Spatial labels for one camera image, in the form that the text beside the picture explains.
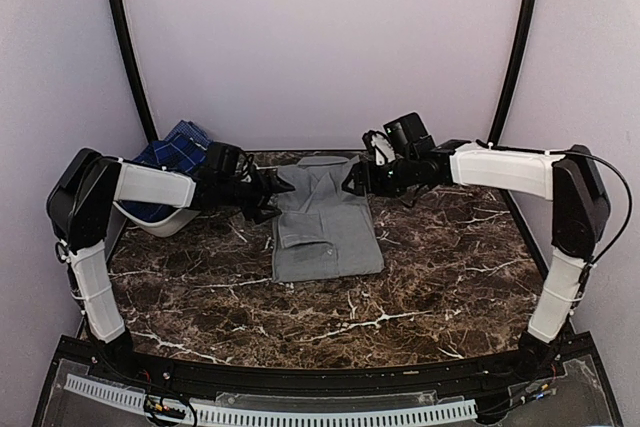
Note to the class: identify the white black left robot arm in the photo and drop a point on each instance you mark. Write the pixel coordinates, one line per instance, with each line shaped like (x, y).
(80, 206)

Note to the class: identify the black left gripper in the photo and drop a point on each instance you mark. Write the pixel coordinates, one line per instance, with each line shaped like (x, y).
(271, 185)

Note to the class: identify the black left frame post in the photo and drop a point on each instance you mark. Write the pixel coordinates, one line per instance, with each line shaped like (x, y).
(123, 36)

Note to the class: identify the black frame post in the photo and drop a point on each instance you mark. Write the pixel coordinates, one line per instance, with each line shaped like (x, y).
(523, 25)
(123, 36)

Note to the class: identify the grey long sleeve shirt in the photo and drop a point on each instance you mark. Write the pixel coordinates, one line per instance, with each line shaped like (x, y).
(323, 232)

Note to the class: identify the blue plaid shirt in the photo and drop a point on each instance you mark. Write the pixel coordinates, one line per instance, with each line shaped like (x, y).
(180, 154)

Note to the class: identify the white laundry basket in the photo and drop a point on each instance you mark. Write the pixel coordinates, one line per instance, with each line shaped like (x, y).
(165, 227)

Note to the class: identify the white slotted cable duct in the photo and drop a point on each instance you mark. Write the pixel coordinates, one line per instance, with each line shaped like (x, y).
(232, 410)

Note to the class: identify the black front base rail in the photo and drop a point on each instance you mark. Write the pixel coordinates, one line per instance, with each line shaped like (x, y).
(483, 375)

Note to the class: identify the white tag on back edge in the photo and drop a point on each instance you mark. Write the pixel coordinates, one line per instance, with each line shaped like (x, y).
(389, 150)

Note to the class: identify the blue small-check shirt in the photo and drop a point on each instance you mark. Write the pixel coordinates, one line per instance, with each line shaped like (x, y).
(191, 131)

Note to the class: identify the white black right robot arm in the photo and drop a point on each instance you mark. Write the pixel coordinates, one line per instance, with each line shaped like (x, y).
(568, 179)

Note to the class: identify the black right frame post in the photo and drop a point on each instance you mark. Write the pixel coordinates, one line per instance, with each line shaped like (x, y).
(523, 25)

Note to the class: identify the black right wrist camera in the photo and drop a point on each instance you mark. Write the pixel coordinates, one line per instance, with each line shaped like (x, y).
(407, 135)

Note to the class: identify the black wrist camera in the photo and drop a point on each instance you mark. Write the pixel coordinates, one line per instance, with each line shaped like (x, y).
(228, 161)
(407, 135)

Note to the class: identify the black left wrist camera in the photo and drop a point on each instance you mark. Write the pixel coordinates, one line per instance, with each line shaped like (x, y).
(228, 161)

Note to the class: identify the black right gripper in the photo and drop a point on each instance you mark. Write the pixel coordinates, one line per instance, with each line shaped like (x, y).
(364, 183)

